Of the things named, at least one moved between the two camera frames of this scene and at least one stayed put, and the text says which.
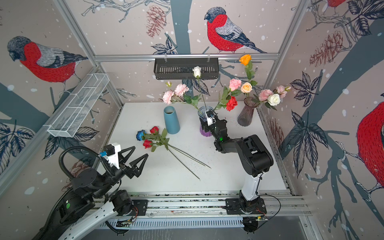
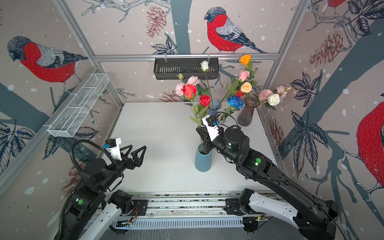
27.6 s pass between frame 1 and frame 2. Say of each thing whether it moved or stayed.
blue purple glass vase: moved
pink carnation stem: stayed
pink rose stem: moved
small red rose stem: moved
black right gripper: moved
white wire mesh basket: stayed
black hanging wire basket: stayed
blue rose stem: moved
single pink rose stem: moved
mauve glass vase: stayed
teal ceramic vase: moved
